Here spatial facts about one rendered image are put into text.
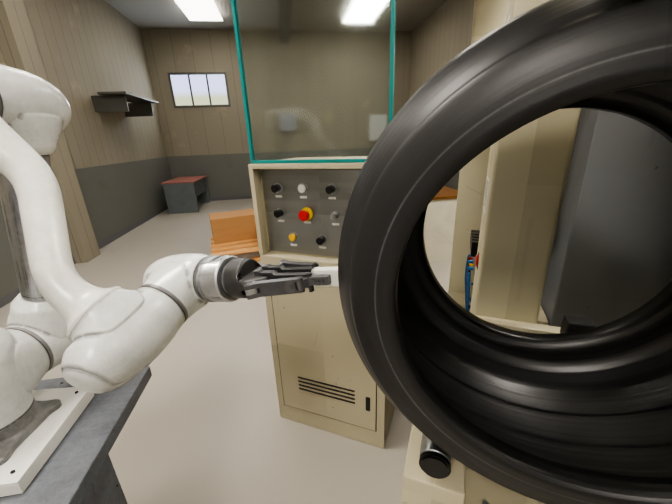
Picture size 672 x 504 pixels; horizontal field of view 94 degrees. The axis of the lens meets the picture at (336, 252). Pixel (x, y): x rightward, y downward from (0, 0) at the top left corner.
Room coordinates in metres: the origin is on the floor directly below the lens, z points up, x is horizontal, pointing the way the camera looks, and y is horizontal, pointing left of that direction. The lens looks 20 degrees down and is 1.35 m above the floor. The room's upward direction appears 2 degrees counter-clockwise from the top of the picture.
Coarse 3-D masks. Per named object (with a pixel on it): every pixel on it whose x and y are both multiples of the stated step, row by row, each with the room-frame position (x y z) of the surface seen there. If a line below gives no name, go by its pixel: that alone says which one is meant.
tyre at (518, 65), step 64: (576, 0) 0.29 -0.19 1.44; (640, 0) 0.26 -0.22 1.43; (448, 64) 0.35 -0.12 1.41; (512, 64) 0.28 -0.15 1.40; (576, 64) 0.27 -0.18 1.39; (640, 64) 0.25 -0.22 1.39; (448, 128) 0.30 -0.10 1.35; (512, 128) 0.27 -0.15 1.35; (384, 192) 0.32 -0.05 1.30; (384, 256) 0.32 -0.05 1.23; (384, 320) 0.31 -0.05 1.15; (448, 320) 0.54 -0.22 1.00; (640, 320) 0.44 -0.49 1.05; (384, 384) 0.32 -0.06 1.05; (448, 384) 0.43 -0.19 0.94; (512, 384) 0.46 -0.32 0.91; (576, 384) 0.44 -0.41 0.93; (640, 384) 0.40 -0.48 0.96; (448, 448) 0.29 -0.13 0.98; (512, 448) 0.28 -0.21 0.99; (576, 448) 0.33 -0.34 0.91; (640, 448) 0.31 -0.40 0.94
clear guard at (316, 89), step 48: (240, 0) 1.26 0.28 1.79; (288, 0) 1.20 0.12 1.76; (336, 0) 1.14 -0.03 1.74; (384, 0) 1.09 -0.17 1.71; (240, 48) 1.27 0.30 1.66; (288, 48) 1.20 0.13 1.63; (336, 48) 1.14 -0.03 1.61; (384, 48) 1.08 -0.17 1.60; (288, 96) 1.21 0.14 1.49; (336, 96) 1.14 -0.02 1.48; (384, 96) 1.08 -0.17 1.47; (288, 144) 1.21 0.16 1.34; (336, 144) 1.15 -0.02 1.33
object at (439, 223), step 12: (444, 192) 3.51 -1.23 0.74; (456, 192) 3.48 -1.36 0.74; (432, 204) 3.26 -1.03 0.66; (444, 204) 3.28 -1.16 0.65; (432, 216) 3.26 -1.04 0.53; (444, 216) 3.28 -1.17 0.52; (432, 228) 3.26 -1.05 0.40; (444, 228) 3.28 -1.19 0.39; (432, 240) 3.26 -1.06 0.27; (444, 240) 3.28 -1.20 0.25; (432, 252) 3.26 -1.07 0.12; (444, 252) 3.28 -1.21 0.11
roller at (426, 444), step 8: (424, 440) 0.35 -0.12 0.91; (424, 448) 0.34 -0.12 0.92; (432, 448) 0.33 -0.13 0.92; (440, 448) 0.33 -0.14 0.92; (424, 456) 0.33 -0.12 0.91; (432, 456) 0.32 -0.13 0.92; (440, 456) 0.32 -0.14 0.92; (448, 456) 0.32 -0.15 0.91; (424, 464) 0.32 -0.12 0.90; (432, 464) 0.32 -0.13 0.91; (440, 464) 0.31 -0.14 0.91; (448, 464) 0.31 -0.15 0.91; (432, 472) 0.32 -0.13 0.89; (440, 472) 0.31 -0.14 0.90; (448, 472) 0.31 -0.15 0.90
